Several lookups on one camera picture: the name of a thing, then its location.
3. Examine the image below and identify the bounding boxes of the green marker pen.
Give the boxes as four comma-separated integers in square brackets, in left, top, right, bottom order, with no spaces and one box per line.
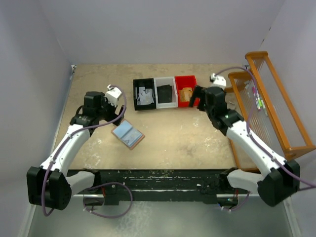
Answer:
[258,98,268,116]

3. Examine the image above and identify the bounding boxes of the aluminium frame rail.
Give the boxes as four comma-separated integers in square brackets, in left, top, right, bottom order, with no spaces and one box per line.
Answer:
[29,175,292,198]

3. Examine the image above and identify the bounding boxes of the white plastic bin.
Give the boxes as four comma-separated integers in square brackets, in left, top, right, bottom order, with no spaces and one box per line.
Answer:
[154,77,178,109]

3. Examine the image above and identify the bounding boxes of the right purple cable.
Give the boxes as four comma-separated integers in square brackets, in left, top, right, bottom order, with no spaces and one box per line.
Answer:
[214,66,316,212]

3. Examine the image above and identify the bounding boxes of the grey card in sleeve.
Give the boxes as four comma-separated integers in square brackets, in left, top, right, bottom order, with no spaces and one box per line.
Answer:
[122,128,142,148]

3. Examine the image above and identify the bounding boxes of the pink leather card holder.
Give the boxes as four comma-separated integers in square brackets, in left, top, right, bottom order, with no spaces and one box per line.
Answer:
[111,119,145,150]

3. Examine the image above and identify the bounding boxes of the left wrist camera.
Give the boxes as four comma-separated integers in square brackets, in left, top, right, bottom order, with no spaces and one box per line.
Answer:
[105,84,122,107]

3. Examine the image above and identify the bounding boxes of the orange cards in red bin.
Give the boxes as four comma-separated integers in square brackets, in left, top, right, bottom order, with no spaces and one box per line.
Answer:
[179,87,193,102]

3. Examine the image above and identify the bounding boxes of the small grey red box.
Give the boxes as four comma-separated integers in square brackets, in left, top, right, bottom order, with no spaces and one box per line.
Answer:
[227,101,236,110]

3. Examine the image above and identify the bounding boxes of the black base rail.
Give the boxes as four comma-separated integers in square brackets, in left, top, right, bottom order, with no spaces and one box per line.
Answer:
[43,169,277,205]

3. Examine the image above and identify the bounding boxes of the red plastic bin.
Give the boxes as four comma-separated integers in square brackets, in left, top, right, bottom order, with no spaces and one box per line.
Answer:
[175,75,197,108]

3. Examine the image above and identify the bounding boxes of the orange wooden tiered rack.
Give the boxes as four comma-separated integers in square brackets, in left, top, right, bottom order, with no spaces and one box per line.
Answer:
[226,51,316,160]

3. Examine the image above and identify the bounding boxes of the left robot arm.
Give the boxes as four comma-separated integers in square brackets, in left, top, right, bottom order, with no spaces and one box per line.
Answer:
[26,85,126,216]

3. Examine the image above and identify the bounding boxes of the grey cards in black bin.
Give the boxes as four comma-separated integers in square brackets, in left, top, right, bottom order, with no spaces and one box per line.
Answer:
[136,86,155,106]

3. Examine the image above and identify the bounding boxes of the black wallet in bin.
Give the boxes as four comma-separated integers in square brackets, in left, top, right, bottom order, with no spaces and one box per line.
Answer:
[157,84,172,104]

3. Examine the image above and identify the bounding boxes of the purple marker pen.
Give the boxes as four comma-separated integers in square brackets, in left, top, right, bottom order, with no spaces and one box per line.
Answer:
[252,86,261,111]

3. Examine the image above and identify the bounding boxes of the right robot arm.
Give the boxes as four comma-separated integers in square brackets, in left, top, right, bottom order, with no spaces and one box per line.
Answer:
[189,85,300,207]

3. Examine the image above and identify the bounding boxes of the black plastic bin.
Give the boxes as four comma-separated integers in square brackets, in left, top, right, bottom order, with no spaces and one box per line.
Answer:
[133,78,157,111]

